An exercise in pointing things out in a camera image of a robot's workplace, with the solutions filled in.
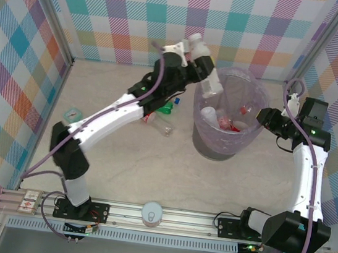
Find small red label plastic bottle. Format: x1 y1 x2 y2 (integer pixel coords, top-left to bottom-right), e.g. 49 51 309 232
141 112 178 139

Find translucent purple bin liner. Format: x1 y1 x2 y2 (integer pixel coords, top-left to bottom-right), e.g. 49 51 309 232
187 62 275 160

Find green plastic bottle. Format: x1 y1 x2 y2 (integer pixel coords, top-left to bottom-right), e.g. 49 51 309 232
157 99 177 116

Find large red label plastic bottle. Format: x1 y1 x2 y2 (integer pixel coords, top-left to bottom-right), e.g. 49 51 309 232
237 103 255 119

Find teal square compass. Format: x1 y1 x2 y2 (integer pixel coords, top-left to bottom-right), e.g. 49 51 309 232
62 105 84 127

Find small black controller board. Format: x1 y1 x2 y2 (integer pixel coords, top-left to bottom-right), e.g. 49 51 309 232
238 242 262 253
63 220 101 237

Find small card box red print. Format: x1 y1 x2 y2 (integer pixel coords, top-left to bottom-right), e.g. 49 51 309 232
17 187 44 216

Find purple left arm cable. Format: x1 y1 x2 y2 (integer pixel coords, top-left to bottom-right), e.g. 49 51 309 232
14 25 170 251

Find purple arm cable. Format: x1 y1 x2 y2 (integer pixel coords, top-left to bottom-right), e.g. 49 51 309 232
14 25 170 251
239 74 333 253

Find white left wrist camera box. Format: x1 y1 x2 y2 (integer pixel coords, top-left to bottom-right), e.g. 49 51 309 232
159 36 194 66

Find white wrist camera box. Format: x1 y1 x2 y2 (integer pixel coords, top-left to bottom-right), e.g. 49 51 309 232
284 91 302 116
159 36 194 66

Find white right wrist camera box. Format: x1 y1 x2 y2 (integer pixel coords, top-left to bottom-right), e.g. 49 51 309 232
284 91 302 116

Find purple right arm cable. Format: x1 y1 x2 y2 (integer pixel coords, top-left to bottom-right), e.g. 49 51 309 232
239 74 333 253

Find aluminium frame post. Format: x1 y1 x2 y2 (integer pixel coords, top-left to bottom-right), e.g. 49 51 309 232
11 0 83 66
284 0 338 100

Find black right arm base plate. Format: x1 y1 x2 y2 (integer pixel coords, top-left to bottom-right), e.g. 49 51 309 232
215 216 269 243

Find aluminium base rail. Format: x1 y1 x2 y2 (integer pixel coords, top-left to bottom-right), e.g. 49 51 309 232
0 185 331 253

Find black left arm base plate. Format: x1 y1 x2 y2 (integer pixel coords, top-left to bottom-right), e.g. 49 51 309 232
53 197 111 225

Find white slotted cable duct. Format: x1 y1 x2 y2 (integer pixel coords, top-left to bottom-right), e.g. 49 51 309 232
6 213 240 253

